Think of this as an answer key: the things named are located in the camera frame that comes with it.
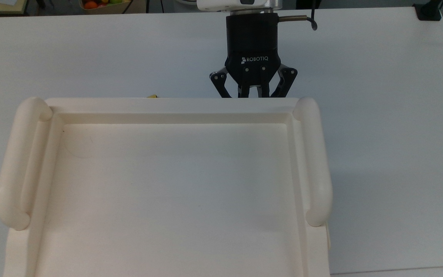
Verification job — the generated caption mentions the box of toy fruits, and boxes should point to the box of toy fruits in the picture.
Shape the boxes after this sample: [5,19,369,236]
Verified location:
[79,0,132,14]

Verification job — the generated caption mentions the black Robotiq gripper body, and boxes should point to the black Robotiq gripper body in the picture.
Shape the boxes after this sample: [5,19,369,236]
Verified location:
[225,12,282,88]

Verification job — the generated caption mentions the cream cabinet carry handle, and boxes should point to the cream cabinet carry handle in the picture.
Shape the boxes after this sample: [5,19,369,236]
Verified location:
[0,97,53,231]
[293,97,333,227]

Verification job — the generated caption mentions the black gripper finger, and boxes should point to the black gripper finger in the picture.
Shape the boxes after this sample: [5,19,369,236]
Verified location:
[258,66,298,98]
[209,67,250,98]

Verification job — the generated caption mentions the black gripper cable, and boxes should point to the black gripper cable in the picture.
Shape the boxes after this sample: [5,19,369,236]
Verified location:
[278,15,318,31]

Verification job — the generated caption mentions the cream plastic tray with handles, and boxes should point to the cream plastic tray with handles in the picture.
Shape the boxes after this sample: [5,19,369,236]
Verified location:
[0,96,333,277]

